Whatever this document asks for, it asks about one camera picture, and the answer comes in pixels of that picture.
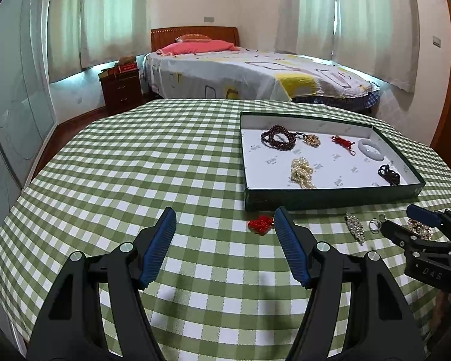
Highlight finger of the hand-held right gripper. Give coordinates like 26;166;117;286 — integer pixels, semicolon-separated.
407;204;451;247
379;220;451;251

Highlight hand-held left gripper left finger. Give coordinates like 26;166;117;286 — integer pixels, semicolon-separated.
26;207;177;361

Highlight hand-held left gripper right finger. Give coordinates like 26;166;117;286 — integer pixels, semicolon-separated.
274;207;425;361

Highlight gold pearl brooch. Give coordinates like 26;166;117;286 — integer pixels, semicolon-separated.
407;217;433;240

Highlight red bead bracelet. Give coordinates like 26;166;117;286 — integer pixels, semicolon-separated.
247;215;276;237

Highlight black braided bracelet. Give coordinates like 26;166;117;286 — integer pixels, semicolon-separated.
378;163;402;186

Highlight green shallow cardboard box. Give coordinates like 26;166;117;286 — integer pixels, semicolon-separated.
240;112;426;212

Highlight cream pearl strand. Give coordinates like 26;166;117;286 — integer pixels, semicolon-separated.
289;157;317;190

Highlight white jade bangle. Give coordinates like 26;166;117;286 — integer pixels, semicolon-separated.
359;139;386;159

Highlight dark red bead necklace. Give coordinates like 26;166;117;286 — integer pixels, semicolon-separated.
260;125;305;150

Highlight red knot pendant gold charm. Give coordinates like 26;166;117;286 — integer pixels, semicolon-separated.
331;134;357;156

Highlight long crystal brooch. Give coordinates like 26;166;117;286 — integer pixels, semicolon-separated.
345;212;366;245

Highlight green checked tablecloth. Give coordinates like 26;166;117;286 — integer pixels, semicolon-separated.
0;98;451;361

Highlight dark wooden nightstand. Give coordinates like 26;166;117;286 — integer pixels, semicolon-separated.
100;66;143;115

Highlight patterned bedsheet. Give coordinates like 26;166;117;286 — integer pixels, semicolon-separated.
143;49;381;102

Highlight pale green curtain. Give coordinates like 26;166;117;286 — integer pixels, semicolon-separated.
333;0;419;93
274;0;337;57
47;0;89;73
79;0;151;70

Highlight pink pillow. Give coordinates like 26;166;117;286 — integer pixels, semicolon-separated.
156;39;242;57

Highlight red embroidered cushion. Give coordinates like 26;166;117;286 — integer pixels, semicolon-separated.
175;34;213;43

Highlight glass sliding wardrobe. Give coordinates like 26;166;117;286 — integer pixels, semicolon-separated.
0;0;57;196

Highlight wooden bed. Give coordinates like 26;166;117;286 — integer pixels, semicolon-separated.
142;26;382;113

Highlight silver ring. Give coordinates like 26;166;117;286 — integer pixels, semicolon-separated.
368;214;387;234

